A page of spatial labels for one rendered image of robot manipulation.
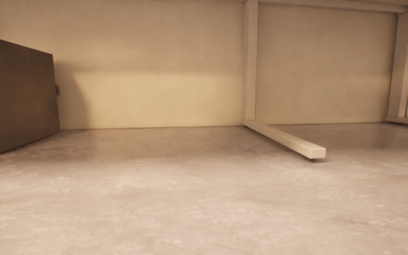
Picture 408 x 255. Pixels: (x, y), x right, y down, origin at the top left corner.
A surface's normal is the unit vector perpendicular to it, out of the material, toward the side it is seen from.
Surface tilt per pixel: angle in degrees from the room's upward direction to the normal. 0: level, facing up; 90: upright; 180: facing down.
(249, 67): 90
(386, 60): 90
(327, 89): 90
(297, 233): 0
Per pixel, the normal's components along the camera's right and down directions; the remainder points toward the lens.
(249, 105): 0.12, 0.17
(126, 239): 0.00, -0.99
